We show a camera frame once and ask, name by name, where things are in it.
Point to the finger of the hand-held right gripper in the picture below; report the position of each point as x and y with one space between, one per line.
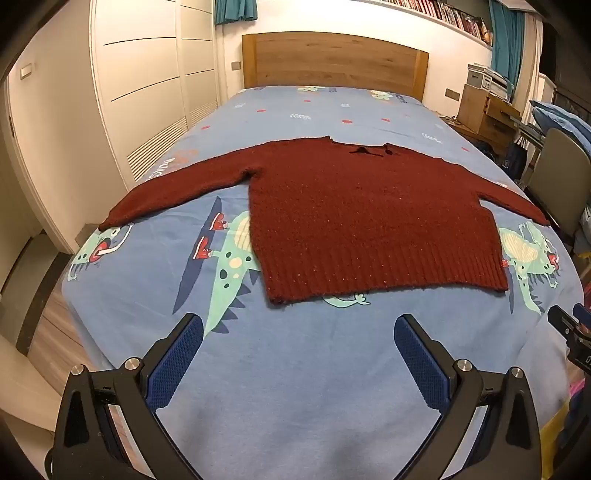
563 321

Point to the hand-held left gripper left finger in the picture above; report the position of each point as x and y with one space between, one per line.
178 355

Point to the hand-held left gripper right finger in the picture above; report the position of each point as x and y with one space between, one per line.
418 357

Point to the dark red knit sweater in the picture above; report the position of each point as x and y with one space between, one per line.
369 221

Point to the blue dinosaur print bed sheet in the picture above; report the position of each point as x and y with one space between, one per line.
300 397

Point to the grey chair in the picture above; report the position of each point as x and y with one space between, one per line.
558 170

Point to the black hanging bag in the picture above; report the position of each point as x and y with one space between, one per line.
516 161

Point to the blue pillow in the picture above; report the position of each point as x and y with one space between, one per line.
561 117

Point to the wooden nightstand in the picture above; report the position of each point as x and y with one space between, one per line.
489 115

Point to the grey storage box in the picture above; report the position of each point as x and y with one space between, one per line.
485 81

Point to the white wardrobe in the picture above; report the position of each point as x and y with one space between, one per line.
152 83

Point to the teal curtain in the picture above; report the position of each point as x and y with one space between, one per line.
235 9
508 41

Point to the wooden headboard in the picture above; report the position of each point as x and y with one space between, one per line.
332 60

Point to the row of books on shelf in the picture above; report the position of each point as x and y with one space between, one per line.
443 11

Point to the white wall switch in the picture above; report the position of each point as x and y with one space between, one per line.
27 70

